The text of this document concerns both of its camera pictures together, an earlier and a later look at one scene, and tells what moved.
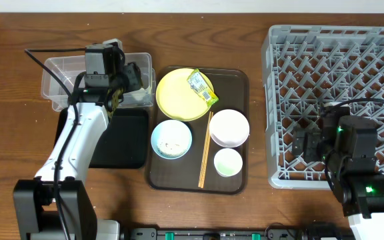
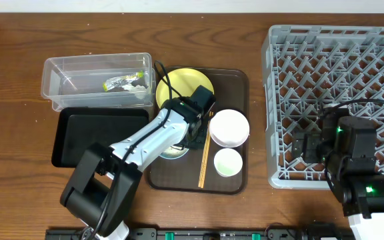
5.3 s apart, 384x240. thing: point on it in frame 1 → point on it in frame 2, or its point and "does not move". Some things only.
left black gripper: (133, 76) → (201, 144)
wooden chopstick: (201, 180) does not move
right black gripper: (305, 144) does not move
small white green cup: (228, 162) does not move
